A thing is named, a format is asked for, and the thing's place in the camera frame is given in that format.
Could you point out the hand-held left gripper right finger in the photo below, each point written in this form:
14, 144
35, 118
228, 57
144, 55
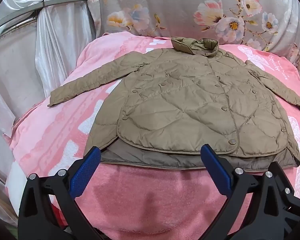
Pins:
216, 170

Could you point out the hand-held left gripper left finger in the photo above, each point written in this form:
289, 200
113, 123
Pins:
86, 171

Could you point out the tan quilted jacket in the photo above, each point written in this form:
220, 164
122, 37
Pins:
187, 97

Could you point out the pink fleece blanket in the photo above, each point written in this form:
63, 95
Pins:
140, 200

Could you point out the white satin curtain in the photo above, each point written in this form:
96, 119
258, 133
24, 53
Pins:
55, 37

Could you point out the grey floral quilt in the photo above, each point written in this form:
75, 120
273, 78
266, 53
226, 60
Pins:
180, 7

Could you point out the grey metal curtain rail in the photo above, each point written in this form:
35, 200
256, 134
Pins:
57, 2

